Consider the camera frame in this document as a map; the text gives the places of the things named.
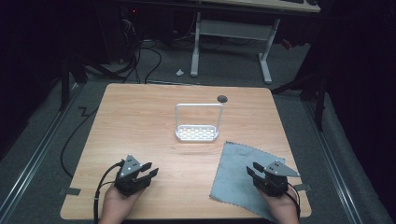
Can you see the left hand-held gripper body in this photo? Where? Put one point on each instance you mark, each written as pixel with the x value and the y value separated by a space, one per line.
pixel 130 174

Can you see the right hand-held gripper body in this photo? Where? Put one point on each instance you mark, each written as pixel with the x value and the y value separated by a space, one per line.
pixel 274 182

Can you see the grey cloth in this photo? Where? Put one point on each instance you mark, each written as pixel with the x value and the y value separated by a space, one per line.
pixel 235 174

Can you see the white rack with tray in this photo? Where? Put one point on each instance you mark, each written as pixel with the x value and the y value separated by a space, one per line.
pixel 196 133

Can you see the person's right hand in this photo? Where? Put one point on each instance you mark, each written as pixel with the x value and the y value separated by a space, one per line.
pixel 281 208

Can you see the person's left hand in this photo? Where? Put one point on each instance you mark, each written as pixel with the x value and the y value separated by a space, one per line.
pixel 116 207

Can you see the grey tape strip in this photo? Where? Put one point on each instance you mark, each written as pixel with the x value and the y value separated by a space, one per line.
pixel 70 191
pixel 302 187

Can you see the black round table grommet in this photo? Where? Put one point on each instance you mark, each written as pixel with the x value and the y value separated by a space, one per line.
pixel 222 99

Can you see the black metal stand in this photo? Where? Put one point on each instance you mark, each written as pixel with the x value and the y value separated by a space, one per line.
pixel 319 99
pixel 65 84

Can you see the crumpled white paper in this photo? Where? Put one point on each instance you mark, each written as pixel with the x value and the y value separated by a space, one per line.
pixel 180 72

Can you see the small red object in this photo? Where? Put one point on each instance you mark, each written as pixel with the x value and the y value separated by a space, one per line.
pixel 286 44

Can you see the white-framed desk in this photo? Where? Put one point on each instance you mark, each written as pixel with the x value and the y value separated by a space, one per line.
pixel 233 29

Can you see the black keyboard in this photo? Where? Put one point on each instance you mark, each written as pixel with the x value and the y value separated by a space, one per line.
pixel 292 1

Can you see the black computer mouse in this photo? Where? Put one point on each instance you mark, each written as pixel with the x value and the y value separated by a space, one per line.
pixel 312 2

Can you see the metal floor rail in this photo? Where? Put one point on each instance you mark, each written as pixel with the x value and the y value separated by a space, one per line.
pixel 40 152
pixel 333 165

